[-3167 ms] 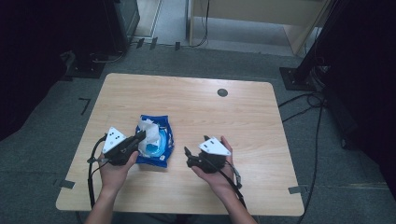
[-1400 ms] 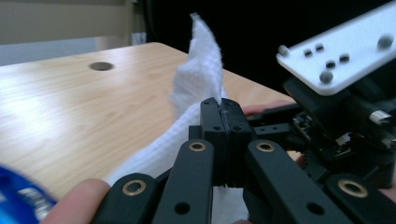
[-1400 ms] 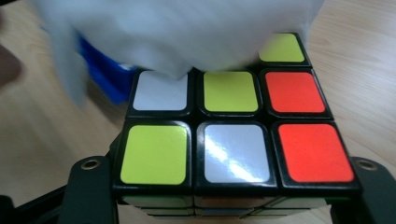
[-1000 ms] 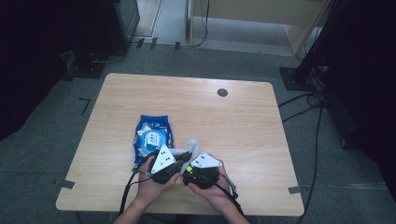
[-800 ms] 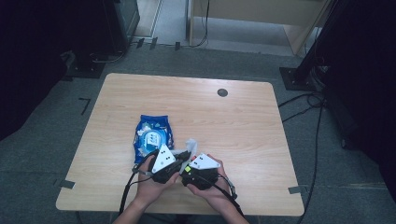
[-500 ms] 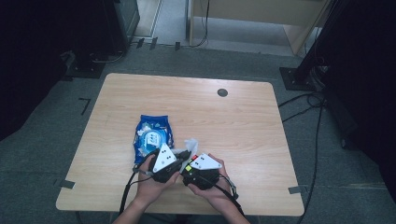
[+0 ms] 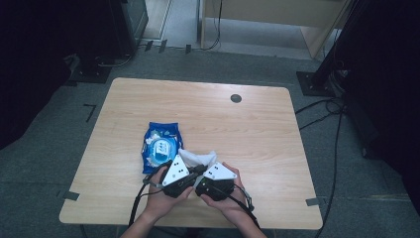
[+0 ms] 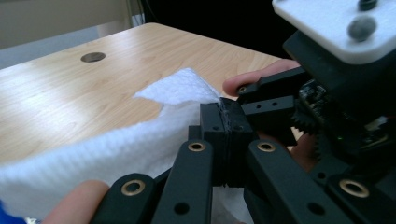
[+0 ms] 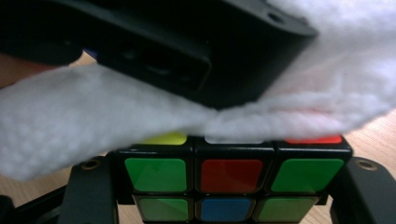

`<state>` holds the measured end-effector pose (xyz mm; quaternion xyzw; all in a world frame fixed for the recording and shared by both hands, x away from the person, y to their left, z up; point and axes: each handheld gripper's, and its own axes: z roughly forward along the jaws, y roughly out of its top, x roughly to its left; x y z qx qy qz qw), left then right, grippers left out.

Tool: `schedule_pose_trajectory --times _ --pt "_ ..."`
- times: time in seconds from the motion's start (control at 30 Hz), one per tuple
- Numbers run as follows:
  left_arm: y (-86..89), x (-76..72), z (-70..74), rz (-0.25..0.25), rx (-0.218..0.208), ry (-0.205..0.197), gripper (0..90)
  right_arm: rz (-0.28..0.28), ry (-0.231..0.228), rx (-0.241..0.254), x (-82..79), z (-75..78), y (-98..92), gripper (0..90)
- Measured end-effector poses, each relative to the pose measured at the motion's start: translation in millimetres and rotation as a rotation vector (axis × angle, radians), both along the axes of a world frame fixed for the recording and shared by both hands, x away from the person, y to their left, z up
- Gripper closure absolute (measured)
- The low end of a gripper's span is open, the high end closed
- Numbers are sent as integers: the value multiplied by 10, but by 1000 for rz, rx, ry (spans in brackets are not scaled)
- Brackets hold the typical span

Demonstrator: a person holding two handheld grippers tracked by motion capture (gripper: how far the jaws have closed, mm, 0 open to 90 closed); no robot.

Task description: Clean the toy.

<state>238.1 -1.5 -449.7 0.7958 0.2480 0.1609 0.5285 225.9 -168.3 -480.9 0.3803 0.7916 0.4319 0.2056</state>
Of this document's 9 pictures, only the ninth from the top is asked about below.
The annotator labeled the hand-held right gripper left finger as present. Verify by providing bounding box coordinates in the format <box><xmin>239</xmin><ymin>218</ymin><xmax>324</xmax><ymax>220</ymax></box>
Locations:
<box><xmin>57</xmin><ymin>155</ymin><xmax>120</xmax><ymax>224</ymax></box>

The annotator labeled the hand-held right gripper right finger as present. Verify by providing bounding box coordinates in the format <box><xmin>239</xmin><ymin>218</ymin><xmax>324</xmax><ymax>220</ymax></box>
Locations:
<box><xmin>329</xmin><ymin>156</ymin><xmax>396</xmax><ymax>224</ymax></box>

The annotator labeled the white wet wipe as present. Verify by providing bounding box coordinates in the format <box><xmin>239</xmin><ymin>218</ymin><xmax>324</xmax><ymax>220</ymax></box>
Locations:
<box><xmin>0</xmin><ymin>0</ymin><xmax>396</xmax><ymax>182</ymax></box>

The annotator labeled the multicoloured puzzle cube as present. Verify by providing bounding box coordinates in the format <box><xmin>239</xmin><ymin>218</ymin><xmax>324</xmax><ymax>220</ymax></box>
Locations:
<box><xmin>106</xmin><ymin>132</ymin><xmax>354</xmax><ymax>224</ymax></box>

